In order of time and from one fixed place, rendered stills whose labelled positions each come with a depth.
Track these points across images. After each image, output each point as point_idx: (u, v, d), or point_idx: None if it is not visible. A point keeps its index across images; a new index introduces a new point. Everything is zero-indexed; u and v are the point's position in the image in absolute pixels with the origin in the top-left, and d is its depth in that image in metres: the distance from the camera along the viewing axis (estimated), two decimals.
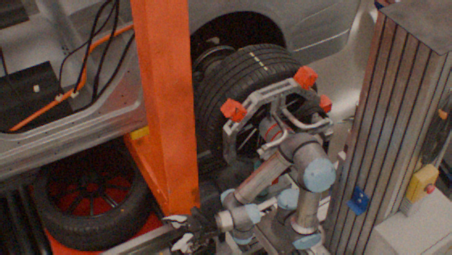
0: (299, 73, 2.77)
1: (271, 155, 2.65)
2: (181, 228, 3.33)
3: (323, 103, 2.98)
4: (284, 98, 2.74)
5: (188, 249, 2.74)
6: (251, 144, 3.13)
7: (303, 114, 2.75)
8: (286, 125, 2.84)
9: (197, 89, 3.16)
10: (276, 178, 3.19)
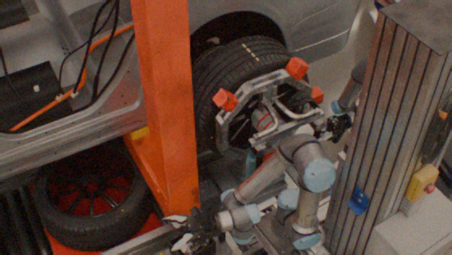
0: (290, 64, 2.81)
1: (262, 144, 2.70)
2: (181, 228, 3.33)
3: (315, 94, 3.02)
4: (275, 89, 2.78)
5: (188, 249, 2.74)
6: (244, 135, 3.18)
7: (295, 104, 2.80)
8: (278, 115, 2.89)
9: None
10: None
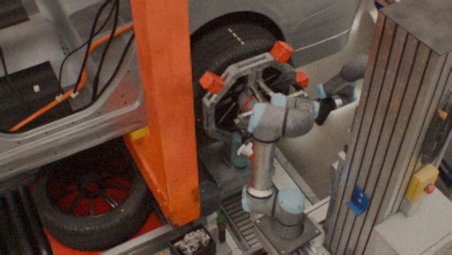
0: (275, 48, 2.90)
1: (247, 124, 2.78)
2: (181, 228, 3.33)
3: (300, 78, 3.11)
4: (261, 71, 2.87)
5: (188, 249, 2.74)
6: (232, 119, 3.27)
7: (279, 86, 2.88)
8: (264, 98, 2.97)
9: None
10: None
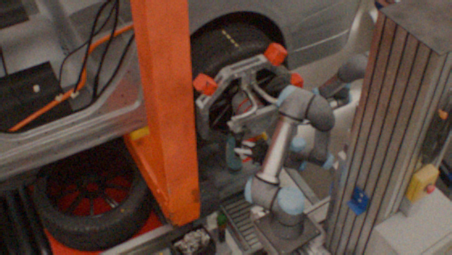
0: (269, 49, 2.89)
1: (240, 127, 2.77)
2: (181, 228, 3.33)
3: (295, 81, 3.10)
4: (254, 73, 2.86)
5: (188, 249, 2.74)
6: (226, 121, 3.26)
7: (274, 89, 2.87)
8: (258, 100, 2.96)
9: None
10: None
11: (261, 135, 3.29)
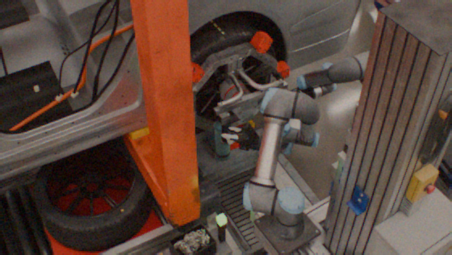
0: (255, 37, 2.96)
1: (227, 112, 2.84)
2: (181, 228, 3.33)
3: (281, 68, 3.17)
4: (240, 60, 2.93)
5: (188, 249, 2.74)
6: None
7: (259, 75, 2.94)
8: (244, 87, 3.03)
9: None
10: None
11: (249, 123, 3.36)
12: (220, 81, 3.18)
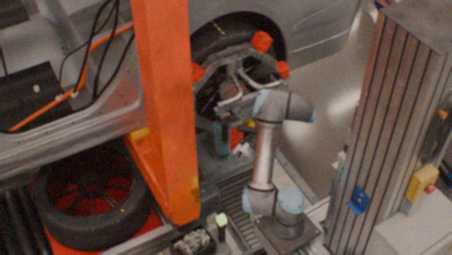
0: (255, 37, 2.96)
1: (227, 112, 2.84)
2: (181, 228, 3.33)
3: (281, 68, 3.17)
4: (240, 60, 2.93)
5: (188, 249, 2.74)
6: None
7: (259, 75, 2.94)
8: (244, 87, 3.03)
9: None
10: (239, 141, 3.38)
11: (249, 123, 3.36)
12: (220, 81, 3.18)
